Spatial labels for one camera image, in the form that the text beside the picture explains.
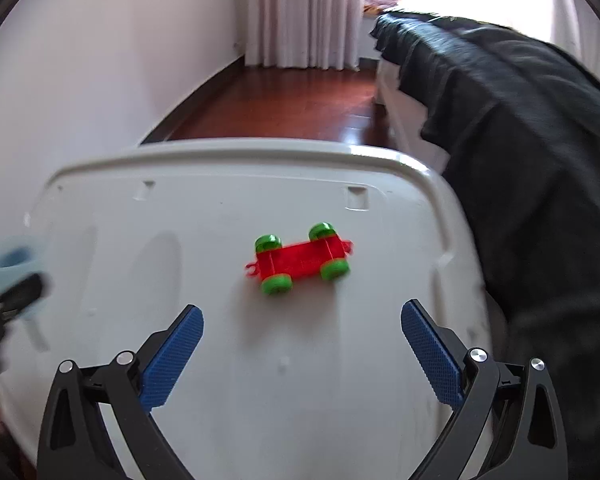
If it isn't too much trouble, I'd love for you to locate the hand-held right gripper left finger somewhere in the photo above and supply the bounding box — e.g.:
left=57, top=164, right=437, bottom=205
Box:
left=36, top=304, right=205, bottom=480

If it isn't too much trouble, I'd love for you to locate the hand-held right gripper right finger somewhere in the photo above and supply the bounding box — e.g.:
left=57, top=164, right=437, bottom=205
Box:
left=401, top=299, right=569, bottom=480

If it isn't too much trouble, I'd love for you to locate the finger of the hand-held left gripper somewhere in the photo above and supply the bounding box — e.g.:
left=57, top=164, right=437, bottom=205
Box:
left=0, top=272, right=47, bottom=317

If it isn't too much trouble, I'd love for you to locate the light blue plastic container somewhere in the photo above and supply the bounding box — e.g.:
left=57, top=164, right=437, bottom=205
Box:
left=0, top=236, right=50, bottom=322

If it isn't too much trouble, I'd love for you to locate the red green toy car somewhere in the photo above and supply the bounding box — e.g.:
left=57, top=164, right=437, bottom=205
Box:
left=243, top=222, right=355, bottom=296

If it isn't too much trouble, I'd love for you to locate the white plastic storage bin lid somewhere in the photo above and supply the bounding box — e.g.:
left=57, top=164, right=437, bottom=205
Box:
left=0, top=137, right=497, bottom=480

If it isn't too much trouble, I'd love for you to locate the pink patterned curtain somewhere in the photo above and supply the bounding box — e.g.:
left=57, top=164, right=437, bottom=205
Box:
left=244, top=0, right=364, bottom=72

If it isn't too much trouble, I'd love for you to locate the white bed frame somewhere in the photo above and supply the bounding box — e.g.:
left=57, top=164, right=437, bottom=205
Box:
left=376, top=59, right=452, bottom=173

